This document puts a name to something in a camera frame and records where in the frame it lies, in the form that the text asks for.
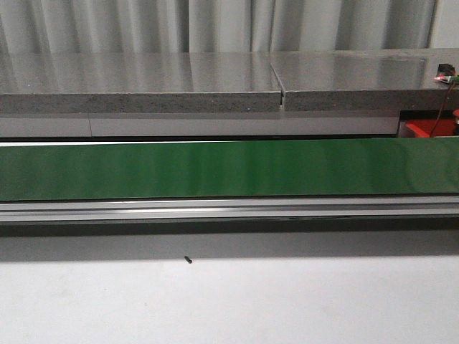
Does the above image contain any red black wire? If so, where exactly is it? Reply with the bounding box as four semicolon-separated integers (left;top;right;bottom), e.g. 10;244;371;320
429;80;458;138

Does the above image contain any white curtain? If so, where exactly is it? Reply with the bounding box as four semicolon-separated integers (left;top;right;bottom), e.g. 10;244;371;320
1;1;458;54

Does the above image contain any small green circuit board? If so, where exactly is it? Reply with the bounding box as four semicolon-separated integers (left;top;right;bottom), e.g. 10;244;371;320
435;63;458;84

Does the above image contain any grey stone counter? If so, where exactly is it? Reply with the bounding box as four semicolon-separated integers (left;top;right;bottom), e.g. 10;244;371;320
1;48;458;141

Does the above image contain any green conveyor belt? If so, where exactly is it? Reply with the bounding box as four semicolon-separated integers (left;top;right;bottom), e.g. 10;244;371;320
1;137;458;201

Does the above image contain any red plastic tray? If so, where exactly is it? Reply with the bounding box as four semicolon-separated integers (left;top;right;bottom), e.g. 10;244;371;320
405;119;456;138

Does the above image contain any aluminium conveyor frame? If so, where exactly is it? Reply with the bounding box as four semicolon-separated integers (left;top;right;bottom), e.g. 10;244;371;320
1;195;458;237

